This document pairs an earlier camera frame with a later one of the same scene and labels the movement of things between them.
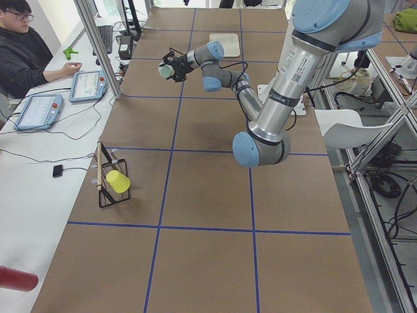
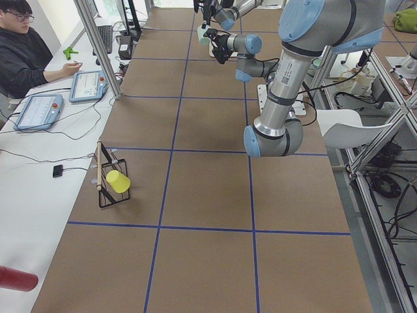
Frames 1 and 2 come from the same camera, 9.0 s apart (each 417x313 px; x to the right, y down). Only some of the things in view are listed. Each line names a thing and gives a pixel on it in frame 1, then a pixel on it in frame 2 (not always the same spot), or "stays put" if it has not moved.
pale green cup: x=165 y=71 → x=204 y=40
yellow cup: x=119 y=182 stays put
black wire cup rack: x=105 y=163 stays put
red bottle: x=17 y=280 stays put
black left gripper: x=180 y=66 → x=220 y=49
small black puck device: x=57 y=171 stays put
